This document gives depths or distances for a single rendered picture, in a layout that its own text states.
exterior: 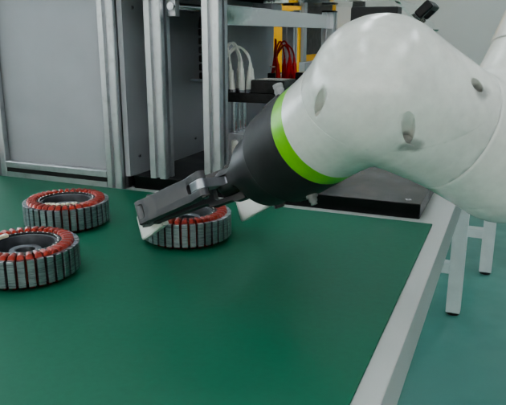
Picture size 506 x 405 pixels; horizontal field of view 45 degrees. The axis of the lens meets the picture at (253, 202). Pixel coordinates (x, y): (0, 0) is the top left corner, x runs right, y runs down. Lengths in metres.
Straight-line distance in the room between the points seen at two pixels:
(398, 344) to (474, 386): 1.46
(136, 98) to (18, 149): 0.26
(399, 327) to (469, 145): 0.19
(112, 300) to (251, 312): 0.14
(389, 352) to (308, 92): 0.22
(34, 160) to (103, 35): 0.28
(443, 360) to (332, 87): 1.72
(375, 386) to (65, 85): 0.78
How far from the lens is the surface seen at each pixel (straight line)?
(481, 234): 2.78
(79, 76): 1.07
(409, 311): 0.60
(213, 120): 0.95
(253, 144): 0.53
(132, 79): 1.03
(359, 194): 0.91
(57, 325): 0.58
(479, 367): 2.09
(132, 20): 1.04
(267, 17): 1.14
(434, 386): 1.95
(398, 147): 0.44
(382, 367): 0.50
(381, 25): 0.44
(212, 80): 0.95
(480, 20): 6.37
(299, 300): 0.60
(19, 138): 1.18
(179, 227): 0.72
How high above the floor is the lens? 1.00
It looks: 15 degrees down
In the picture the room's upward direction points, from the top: straight up
